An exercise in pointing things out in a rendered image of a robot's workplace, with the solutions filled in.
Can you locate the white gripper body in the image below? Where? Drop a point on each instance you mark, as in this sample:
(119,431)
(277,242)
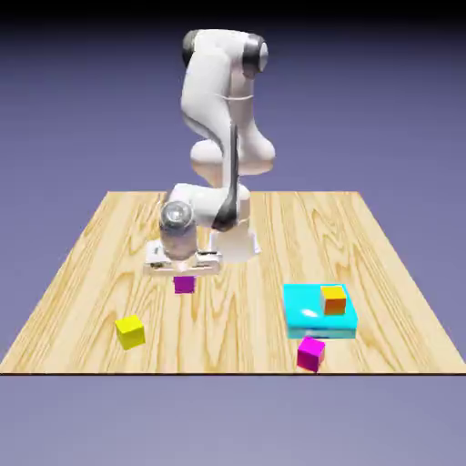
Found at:
(204,263)

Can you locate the small purple cube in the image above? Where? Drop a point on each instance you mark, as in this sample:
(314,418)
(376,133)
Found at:
(184,284)

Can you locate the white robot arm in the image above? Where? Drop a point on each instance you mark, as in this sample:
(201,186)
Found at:
(218,109)

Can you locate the small yellow cube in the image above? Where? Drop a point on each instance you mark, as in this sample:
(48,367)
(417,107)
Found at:
(130,332)

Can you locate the small orange cube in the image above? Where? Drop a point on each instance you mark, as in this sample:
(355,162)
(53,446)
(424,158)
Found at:
(334,300)

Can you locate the small magenta cube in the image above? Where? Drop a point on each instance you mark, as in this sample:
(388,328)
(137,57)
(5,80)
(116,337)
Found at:
(310,354)

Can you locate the large cyan box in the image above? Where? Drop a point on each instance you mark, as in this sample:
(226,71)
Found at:
(305,309)

